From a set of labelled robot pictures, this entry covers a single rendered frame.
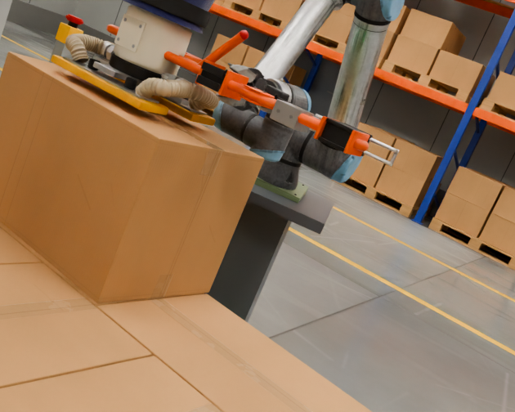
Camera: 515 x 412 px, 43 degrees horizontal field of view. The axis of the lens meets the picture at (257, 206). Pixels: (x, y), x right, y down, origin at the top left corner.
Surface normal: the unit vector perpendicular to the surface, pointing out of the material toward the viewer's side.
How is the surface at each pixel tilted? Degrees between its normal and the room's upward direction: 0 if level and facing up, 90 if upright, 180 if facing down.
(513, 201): 90
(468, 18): 90
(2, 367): 0
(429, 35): 90
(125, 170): 90
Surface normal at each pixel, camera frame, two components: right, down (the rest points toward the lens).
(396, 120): -0.48, 0.00
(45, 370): 0.38, -0.90
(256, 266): -0.18, 0.15
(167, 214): 0.73, 0.43
